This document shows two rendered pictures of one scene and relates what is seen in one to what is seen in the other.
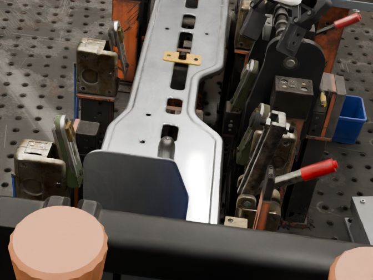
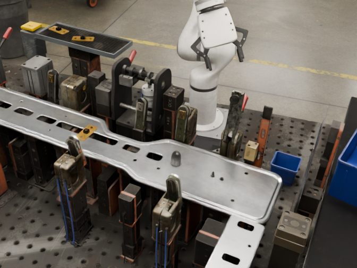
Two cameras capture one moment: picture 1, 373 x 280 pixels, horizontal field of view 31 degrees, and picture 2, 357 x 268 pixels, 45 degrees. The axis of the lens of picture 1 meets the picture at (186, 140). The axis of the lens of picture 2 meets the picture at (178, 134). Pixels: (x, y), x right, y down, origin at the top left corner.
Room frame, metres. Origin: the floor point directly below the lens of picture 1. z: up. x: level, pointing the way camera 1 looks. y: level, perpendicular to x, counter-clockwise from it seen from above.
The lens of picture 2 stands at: (0.49, 0.98, 1.90)
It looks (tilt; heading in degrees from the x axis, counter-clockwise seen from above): 37 degrees down; 293
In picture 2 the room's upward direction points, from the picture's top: 3 degrees clockwise
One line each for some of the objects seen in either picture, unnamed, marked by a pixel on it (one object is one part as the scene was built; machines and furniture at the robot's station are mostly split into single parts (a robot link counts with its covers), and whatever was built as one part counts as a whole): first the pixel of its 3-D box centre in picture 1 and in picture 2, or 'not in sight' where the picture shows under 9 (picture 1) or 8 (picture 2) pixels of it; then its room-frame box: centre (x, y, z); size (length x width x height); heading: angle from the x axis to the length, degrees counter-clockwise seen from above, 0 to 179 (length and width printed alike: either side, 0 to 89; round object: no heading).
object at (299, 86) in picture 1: (273, 169); (171, 138); (1.02, -0.18, 0.91); 0.07 x 0.05 x 0.42; 90
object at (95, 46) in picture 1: (97, 110); (74, 198); (1.19, 0.21, 0.87); 0.12 x 0.09 x 0.35; 90
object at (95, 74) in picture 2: not in sight; (100, 117); (1.34, -0.18, 0.90); 0.05 x 0.05 x 0.40; 0
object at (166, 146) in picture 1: (166, 151); (176, 159); (0.91, 0.03, 1.02); 0.03 x 0.03 x 0.07
